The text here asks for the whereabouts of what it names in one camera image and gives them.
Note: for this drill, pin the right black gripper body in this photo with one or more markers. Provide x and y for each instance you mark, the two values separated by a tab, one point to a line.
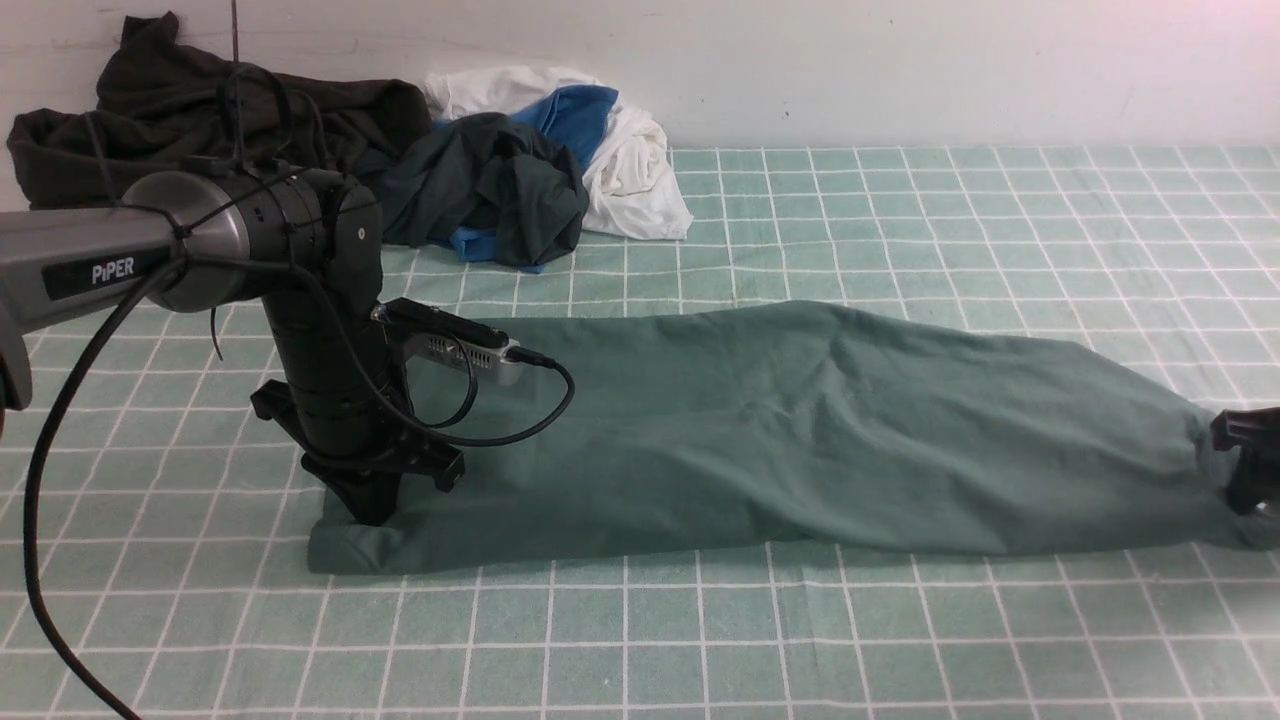
1254	485

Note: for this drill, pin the green long sleeve shirt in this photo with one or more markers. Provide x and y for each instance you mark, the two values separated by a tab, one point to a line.
804	421

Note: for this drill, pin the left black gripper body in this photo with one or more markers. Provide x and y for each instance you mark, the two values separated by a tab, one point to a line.
349	395

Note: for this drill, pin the white crumpled garment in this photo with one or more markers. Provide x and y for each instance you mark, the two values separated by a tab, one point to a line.
633	189

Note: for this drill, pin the green checkered tablecloth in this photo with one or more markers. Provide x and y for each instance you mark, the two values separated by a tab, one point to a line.
173	523

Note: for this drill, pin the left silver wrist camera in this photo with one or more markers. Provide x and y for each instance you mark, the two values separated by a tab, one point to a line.
429	333

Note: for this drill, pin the dark green crumpled garment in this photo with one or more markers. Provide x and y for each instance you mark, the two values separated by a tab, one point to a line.
428	190

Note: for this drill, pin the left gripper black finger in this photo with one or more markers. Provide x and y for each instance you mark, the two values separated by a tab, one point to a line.
370	497

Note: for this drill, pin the blue crumpled garment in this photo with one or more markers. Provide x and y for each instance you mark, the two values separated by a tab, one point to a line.
575	118

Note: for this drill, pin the dark brown crumpled garment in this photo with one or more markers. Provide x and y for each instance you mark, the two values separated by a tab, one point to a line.
158	103

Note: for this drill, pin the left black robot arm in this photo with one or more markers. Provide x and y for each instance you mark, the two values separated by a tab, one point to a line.
307	245

